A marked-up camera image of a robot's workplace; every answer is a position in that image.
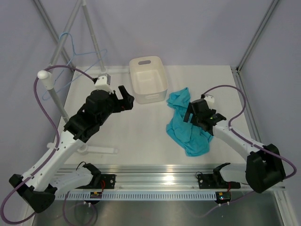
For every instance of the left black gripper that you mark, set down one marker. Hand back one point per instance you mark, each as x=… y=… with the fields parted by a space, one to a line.
x=125 y=104

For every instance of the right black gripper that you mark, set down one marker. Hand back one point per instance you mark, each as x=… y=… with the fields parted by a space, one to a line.
x=189 y=110

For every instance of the turquoise t shirt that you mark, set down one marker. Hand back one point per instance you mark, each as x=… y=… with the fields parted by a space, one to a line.
x=194 y=140

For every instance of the light blue wire hanger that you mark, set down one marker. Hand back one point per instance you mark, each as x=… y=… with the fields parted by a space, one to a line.
x=46 y=96

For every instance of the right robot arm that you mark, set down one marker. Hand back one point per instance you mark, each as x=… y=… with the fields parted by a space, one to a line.
x=262 y=168

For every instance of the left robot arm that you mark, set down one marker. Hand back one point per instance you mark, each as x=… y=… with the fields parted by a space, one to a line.
x=37 y=186

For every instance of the white plastic bin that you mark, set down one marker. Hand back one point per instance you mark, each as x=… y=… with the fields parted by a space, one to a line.
x=148 y=79

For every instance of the white clothes rack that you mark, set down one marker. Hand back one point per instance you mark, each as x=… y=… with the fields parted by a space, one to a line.
x=49 y=82

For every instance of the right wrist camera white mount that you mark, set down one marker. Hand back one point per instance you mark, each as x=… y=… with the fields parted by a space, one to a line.
x=208 y=98

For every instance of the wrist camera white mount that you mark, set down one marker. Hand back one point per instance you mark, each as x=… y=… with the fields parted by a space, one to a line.
x=208 y=98
x=103 y=82

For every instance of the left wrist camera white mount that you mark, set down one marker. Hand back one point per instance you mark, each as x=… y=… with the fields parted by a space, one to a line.
x=103 y=82

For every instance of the aluminium mounting rail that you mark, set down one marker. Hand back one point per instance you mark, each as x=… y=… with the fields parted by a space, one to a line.
x=156 y=177

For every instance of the white slotted cable duct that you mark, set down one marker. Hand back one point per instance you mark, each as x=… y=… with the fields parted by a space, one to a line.
x=139 y=196

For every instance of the aluminium frame post left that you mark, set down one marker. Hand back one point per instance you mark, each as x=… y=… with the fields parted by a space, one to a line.
x=60 y=50

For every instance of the aluminium frame post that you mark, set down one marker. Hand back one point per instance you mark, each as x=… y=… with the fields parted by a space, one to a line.
x=258 y=33
x=60 y=50

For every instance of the aluminium frame post right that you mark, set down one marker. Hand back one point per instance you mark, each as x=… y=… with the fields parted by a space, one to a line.
x=258 y=33

